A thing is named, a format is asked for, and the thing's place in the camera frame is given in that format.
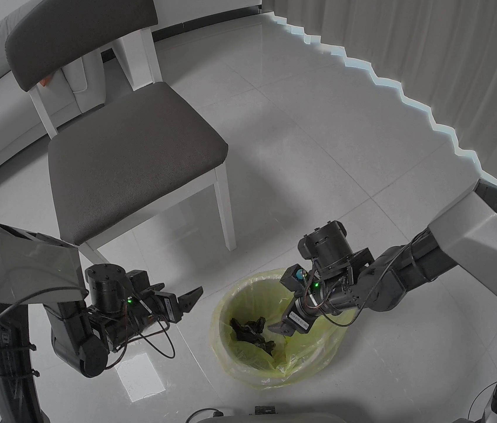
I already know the black plastic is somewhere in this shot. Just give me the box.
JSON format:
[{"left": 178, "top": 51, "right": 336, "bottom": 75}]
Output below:
[{"left": 229, "top": 317, "right": 281, "bottom": 352}]

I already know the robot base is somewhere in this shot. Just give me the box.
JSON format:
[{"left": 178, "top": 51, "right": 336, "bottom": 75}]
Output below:
[{"left": 195, "top": 406, "right": 335, "bottom": 423}]

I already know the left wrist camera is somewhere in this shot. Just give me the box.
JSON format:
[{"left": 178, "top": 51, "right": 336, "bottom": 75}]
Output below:
[{"left": 126, "top": 270, "right": 165, "bottom": 299}]

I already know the grey cushioned white chair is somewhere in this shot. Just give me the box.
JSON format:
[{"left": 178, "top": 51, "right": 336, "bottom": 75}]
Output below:
[{"left": 5, "top": 0, "right": 237, "bottom": 268}]

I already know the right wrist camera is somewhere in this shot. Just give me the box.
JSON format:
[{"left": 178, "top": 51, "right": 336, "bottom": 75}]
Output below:
[{"left": 279, "top": 264, "right": 310, "bottom": 293}]

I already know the white trash bin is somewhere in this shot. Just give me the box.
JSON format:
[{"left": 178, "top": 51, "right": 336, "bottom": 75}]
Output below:
[{"left": 213, "top": 271, "right": 345, "bottom": 384}]

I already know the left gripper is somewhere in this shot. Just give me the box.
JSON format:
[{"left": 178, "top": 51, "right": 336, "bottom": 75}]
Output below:
[{"left": 129, "top": 285, "right": 204, "bottom": 325}]

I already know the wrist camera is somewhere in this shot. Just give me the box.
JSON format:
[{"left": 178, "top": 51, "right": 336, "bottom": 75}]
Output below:
[
  {"left": 279, "top": 264, "right": 310, "bottom": 293},
  {"left": 126, "top": 270, "right": 165, "bottom": 299}
]

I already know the yellow plastic bag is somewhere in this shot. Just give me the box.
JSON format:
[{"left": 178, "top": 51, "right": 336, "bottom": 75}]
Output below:
[{"left": 210, "top": 270, "right": 348, "bottom": 392}]

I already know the black cable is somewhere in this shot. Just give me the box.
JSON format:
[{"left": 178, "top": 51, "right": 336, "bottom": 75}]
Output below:
[
  {"left": 188, "top": 408, "right": 231, "bottom": 423},
  {"left": 466, "top": 383, "right": 497, "bottom": 423},
  {"left": 109, "top": 313, "right": 177, "bottom": 361}
]

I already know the white curtain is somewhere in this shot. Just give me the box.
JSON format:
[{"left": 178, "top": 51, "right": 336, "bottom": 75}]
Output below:
[{"left": 259, "top": 0, "right": 497, "bottom": 202}]

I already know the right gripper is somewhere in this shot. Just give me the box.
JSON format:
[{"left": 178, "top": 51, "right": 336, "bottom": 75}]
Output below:
[{"left": 269, "top": 293, "right": 333, "bottom": 338}]

